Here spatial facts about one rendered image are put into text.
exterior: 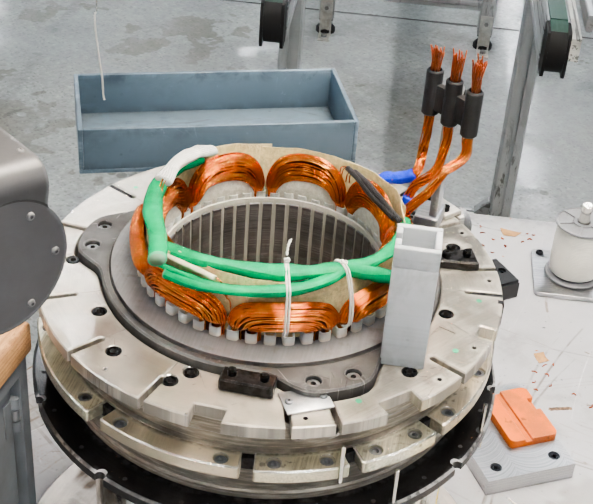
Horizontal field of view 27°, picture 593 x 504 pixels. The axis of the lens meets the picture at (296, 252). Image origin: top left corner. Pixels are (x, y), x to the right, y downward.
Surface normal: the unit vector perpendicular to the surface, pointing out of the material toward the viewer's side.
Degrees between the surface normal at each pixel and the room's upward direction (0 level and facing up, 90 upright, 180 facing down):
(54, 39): 0
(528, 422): 0
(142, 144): 90
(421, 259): 90
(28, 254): 91
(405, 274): 90
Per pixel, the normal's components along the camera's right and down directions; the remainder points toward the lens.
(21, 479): -0.30, 0.52
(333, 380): 0.07, -0.83
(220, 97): 0.18, 0.56
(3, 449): 0.95, 0.22
